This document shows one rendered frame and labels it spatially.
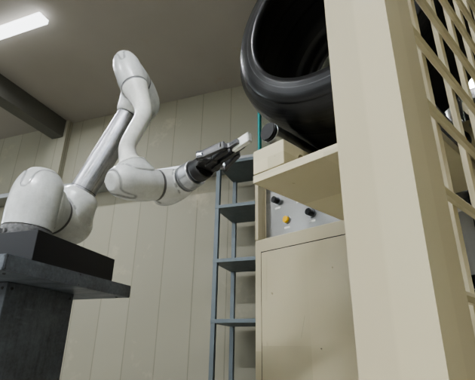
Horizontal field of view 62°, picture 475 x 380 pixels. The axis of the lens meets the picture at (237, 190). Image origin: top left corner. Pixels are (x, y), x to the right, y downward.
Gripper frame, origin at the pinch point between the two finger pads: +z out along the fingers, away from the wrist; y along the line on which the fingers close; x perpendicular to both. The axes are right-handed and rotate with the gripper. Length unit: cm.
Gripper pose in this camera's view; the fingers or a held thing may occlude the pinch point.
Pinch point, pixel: (241, 142)
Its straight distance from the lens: 114.9
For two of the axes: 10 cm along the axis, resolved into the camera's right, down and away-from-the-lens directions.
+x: 0.8, 8.8, -4.7
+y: 7.1, 2.8, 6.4
